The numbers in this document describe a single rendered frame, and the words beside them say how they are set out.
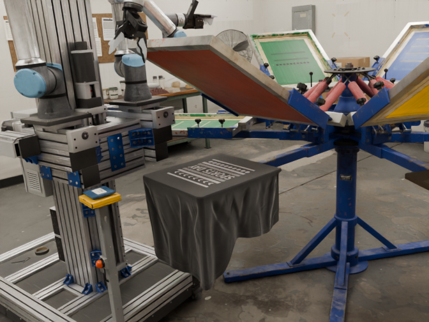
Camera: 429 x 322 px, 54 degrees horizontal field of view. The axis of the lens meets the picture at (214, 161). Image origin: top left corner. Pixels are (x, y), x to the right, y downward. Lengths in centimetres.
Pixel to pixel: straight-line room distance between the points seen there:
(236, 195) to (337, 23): 517
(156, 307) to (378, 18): 502
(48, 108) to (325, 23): 541
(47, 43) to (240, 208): 120
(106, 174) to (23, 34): 74
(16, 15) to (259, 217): 129
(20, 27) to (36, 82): 21
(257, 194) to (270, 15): 587
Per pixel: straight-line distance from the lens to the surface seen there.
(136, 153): 224
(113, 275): 195
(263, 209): 195
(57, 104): 196
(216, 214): 176
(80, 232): 242
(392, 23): 628
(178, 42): 167
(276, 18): 745
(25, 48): 184
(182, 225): 184
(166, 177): 194
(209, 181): 184
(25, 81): 183
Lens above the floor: 155
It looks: 16 degrees down
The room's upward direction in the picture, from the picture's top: 4 degrees counter-clockwise
